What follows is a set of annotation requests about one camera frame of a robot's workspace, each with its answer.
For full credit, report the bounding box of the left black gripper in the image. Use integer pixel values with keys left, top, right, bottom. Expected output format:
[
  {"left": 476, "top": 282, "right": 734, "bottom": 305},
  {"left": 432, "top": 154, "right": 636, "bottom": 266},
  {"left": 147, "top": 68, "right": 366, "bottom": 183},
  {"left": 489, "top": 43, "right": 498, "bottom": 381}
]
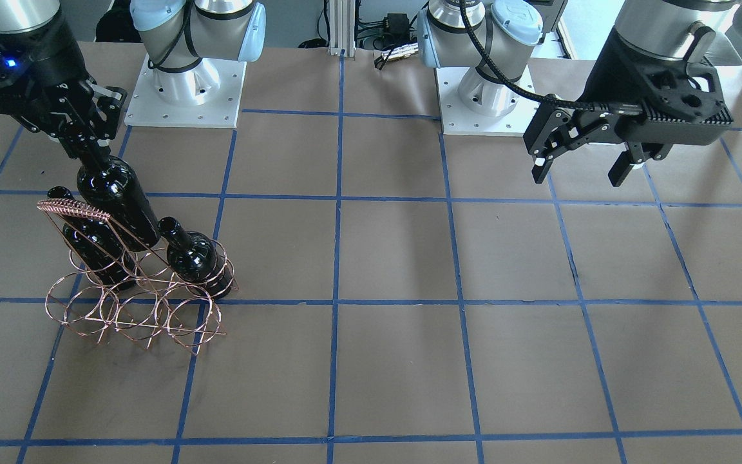
[{"left": 523, "top": 29, "right": 734, "bottom": 188}]

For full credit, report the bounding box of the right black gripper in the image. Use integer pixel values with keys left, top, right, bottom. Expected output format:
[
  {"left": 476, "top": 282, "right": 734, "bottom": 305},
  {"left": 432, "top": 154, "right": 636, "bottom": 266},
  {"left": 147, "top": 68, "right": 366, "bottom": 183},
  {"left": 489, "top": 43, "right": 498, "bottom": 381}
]
[{"left": 0, "top": 26, "right": 127, "bottom": 169}]

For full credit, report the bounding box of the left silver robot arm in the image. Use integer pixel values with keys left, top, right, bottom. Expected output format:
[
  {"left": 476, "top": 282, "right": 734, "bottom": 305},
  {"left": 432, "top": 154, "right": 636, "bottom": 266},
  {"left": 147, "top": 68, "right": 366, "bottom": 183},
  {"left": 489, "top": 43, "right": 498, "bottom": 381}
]
[{"left": 416, "top": 1, "right": 736, "bottom": 187}]

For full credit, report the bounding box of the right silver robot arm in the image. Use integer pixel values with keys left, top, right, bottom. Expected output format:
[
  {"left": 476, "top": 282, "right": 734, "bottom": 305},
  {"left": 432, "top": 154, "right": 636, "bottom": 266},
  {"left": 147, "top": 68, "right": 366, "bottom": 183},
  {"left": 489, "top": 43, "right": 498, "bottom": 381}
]
[{"left": 0, "top": 1, "right": 265, "bottom": 170}]

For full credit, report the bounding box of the dark bottle in basket corner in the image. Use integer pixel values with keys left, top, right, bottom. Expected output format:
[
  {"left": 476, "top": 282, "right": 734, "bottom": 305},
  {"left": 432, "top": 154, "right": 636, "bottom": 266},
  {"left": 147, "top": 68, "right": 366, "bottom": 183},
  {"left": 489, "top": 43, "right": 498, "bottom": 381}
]
[{"left": 157, "top": 217, "right": 234, "bottom": 299}]

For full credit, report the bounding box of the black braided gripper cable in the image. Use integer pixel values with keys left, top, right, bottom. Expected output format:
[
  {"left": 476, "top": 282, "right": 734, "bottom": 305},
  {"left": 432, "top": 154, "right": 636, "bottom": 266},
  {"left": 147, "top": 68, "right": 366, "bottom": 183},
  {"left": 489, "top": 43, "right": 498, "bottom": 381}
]
[{"left": 458, "top": 0, "right": 610, "bottom": 113}]

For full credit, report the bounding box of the dark bottle under basket handle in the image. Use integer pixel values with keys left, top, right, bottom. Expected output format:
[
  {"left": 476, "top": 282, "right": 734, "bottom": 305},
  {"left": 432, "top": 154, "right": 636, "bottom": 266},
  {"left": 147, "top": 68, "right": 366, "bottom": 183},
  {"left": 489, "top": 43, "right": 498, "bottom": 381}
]
[{"left": 62, "top": 215, "right": 136, "bottom": 293}]

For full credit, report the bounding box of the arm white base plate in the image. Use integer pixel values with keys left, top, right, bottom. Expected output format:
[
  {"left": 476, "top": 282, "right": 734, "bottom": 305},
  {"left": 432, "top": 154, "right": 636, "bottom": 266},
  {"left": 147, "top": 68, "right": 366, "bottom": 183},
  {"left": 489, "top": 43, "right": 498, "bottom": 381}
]
[
  {"left": 435, "top": 67, "right": 538, "bottom": 137},
  {"left": 124, "top": 58, "right": 247, "bottom": 129}
]

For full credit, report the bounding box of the copper wire wine basket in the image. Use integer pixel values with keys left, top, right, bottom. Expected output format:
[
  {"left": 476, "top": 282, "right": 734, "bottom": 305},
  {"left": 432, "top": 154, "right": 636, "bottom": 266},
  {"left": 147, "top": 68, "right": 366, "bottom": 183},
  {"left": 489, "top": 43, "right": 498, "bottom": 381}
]
[{"left": 37, "top": 198, "right": 238, "bottom": 354}]

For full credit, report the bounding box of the aluminium frame post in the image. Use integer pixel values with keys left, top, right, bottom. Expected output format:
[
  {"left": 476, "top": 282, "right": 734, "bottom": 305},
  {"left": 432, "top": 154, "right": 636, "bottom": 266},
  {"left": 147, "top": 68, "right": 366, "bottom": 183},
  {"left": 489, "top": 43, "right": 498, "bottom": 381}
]
[{"left": 326, "top": 0, "right": 357, "bottom": 59}]

